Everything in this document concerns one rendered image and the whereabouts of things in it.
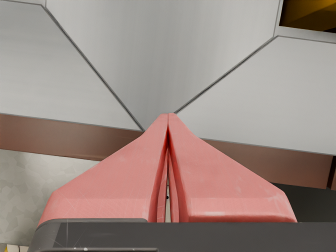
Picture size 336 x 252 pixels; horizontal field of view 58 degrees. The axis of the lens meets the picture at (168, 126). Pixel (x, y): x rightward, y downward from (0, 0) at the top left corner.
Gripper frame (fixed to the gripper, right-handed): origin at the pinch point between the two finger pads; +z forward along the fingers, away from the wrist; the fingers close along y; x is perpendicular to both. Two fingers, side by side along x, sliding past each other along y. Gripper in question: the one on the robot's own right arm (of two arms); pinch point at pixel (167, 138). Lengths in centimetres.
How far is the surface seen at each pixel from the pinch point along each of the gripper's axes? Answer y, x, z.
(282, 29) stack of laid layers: -10.3, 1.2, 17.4
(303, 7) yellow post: -14.2, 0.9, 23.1
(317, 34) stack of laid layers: -13.4, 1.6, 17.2
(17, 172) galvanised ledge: 22.6, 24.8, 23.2
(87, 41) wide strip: 6.3, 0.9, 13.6
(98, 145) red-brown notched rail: 6.8, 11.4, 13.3
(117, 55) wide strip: 4.0, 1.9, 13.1
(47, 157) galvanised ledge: 17.9, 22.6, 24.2
